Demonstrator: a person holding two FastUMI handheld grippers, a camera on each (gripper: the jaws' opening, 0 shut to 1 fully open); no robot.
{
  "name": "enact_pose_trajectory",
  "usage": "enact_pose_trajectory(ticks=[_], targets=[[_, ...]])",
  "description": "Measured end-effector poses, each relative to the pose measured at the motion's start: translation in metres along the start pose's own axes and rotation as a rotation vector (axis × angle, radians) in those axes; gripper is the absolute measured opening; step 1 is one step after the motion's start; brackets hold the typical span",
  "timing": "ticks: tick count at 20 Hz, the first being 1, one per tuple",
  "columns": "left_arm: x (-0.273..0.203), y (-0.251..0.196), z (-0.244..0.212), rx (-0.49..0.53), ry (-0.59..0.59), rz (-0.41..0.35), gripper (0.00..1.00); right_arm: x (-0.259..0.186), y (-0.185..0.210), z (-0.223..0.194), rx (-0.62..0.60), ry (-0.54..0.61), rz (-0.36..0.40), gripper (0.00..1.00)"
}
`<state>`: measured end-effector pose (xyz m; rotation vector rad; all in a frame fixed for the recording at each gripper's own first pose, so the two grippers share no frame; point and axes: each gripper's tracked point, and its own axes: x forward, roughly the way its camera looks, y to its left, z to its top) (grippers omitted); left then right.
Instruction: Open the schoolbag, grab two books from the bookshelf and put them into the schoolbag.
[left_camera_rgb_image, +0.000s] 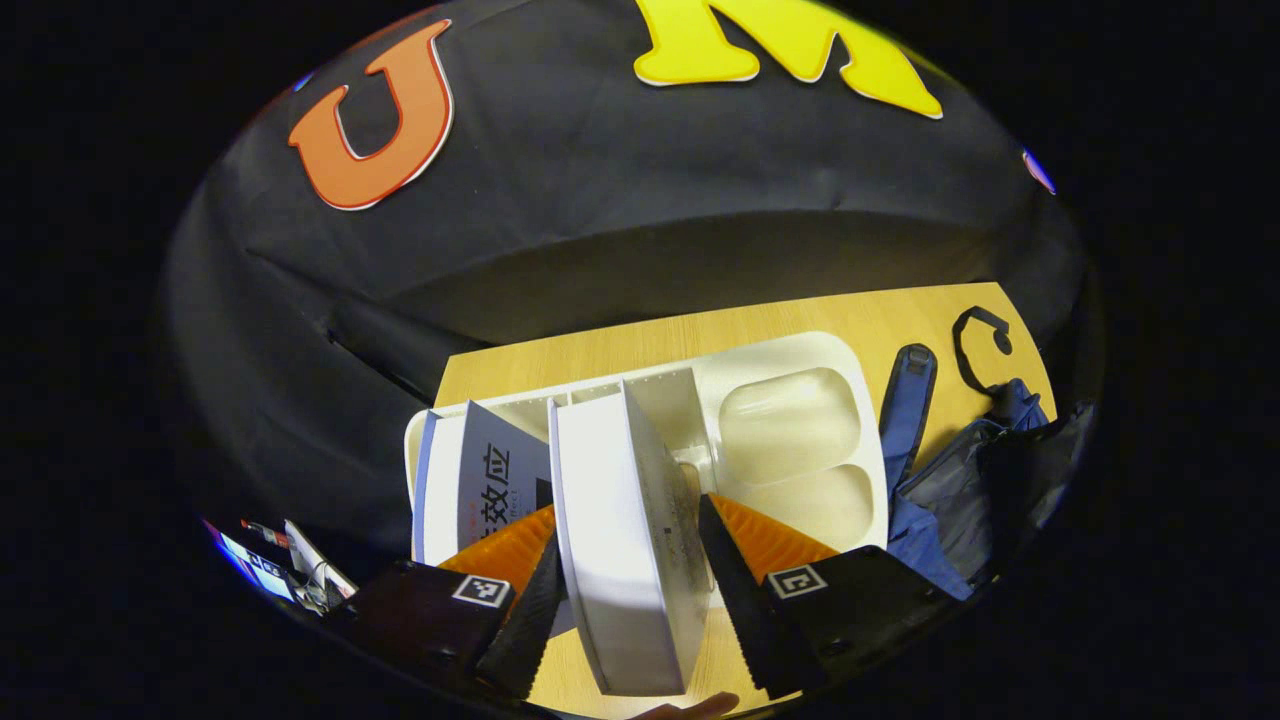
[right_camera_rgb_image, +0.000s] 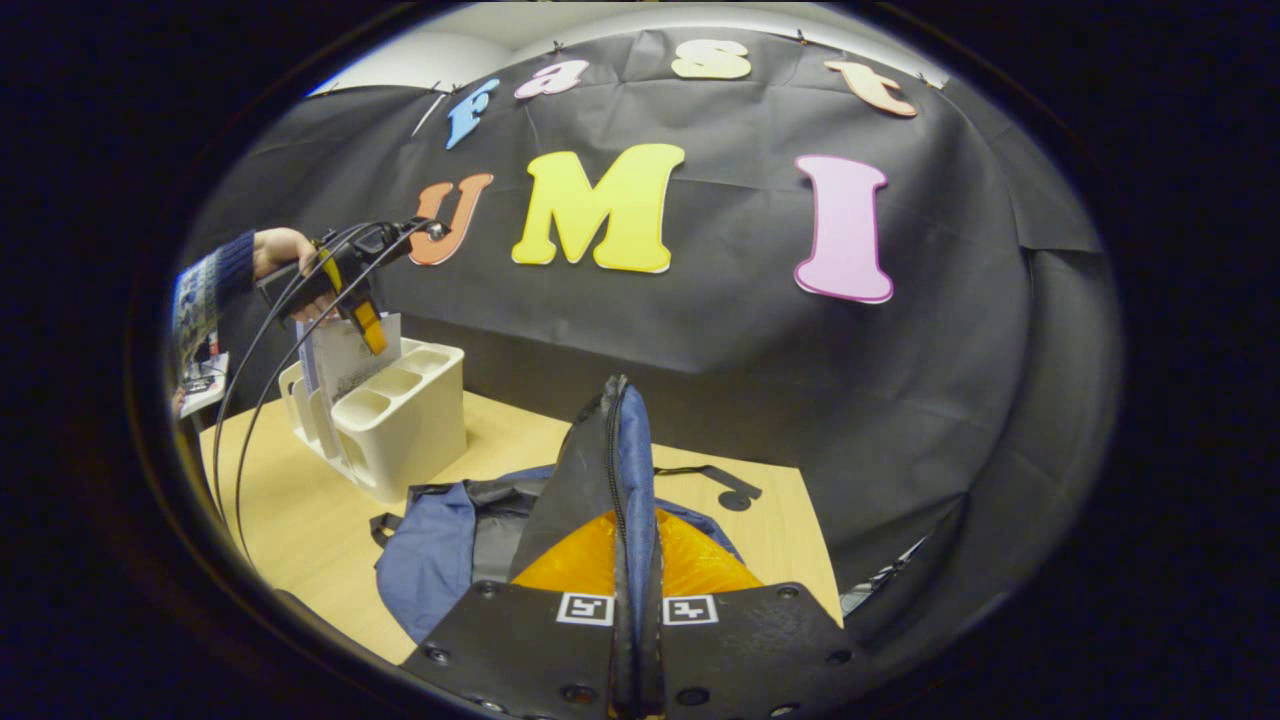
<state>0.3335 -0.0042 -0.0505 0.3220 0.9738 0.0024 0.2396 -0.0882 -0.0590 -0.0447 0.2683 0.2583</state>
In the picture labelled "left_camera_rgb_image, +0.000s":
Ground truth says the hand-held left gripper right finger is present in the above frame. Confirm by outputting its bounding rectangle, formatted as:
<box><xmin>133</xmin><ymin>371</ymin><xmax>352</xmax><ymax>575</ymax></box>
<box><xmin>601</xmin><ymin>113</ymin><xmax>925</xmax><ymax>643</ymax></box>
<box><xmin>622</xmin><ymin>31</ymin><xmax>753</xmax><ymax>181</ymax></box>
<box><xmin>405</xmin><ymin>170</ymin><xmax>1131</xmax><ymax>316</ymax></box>
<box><xmin>697</xmin><ymin>492</ymin><xmax>961</xmax><ymax>701</ymax></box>

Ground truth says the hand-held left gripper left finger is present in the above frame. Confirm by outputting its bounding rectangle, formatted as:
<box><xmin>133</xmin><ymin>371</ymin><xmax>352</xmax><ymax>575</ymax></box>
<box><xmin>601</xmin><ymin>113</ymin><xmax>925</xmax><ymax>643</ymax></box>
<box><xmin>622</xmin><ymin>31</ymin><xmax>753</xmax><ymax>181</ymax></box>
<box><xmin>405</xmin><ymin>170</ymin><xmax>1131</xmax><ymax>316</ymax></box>
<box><xmin>335</xmin><ymin>503</ymin><xmax>567</xmax><ymax>701</ymax></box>

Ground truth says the white cover book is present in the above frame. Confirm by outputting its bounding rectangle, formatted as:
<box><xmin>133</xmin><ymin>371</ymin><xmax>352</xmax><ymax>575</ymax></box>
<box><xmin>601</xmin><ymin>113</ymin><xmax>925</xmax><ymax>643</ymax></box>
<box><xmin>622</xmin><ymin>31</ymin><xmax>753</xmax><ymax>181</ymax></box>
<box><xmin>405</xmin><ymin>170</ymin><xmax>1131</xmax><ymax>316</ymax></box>
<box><xmin>547</xmin><ymin>380</ymin><xmax>714</xmax><ymax>698</ymax></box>

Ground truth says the grey-blue cover book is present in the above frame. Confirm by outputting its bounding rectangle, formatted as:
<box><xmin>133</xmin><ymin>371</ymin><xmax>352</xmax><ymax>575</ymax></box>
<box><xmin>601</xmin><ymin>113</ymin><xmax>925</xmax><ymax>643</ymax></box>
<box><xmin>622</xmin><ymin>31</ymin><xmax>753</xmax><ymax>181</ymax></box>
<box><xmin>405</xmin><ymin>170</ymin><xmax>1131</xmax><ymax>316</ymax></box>
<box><xmin>412</xmin><ymin>400</ymin><xmax>557</xmax><ymax>573</ymax></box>

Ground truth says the white plastic bookshelf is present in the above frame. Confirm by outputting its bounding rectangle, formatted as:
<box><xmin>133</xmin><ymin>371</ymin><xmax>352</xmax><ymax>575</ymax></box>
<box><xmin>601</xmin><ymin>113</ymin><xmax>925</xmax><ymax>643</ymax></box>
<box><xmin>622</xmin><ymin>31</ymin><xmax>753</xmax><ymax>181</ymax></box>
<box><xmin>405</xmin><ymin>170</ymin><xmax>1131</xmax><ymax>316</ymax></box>
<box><xmin>403</xmin><ymin>332</ymin><xmax>891</xmax><ymax>641</ymax></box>

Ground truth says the blue schoolbag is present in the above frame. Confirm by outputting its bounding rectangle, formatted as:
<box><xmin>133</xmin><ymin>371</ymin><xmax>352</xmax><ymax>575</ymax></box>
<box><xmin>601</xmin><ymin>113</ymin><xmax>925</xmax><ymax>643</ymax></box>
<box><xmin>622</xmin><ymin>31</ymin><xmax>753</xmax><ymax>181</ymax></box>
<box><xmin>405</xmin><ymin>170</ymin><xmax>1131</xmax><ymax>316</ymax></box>
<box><xmin>878</xmin><ymin>305</ymin><xmax>1098</xmax><ymax>603</ymax></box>

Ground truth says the white side desk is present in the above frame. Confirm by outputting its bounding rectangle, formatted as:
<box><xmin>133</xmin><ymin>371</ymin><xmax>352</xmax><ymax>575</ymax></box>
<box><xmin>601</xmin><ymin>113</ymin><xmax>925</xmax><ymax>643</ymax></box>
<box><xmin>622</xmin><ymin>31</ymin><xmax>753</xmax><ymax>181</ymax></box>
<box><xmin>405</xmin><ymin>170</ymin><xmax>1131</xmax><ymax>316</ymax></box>
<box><xmin>283</xmin><ymin>519</ymin><xmax>358</xmax><ymax>613</ymax></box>

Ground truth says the computer monitor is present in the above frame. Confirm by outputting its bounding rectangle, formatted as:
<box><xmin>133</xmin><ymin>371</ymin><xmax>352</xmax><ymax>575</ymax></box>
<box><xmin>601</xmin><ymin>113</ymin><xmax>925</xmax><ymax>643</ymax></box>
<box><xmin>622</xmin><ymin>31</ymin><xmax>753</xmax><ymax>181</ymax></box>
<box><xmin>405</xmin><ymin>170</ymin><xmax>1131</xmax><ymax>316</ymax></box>
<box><xmin>205</xmin><ymin>520</ymin><xmax>301</xmax><ymax>603</ymax></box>

